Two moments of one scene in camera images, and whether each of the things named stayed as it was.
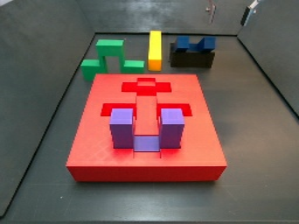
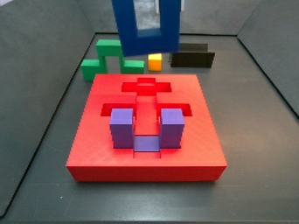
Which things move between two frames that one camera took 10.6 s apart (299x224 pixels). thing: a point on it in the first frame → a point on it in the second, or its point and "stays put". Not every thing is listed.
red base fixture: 145,132 stays put
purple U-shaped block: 170,132 stays put
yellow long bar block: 153,58 stays put
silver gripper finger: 209,10 → 156,7
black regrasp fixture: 190,59 stays put
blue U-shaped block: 205,45 → 144,41
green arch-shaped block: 109,48 stays put
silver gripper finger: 249,9 → 181,5
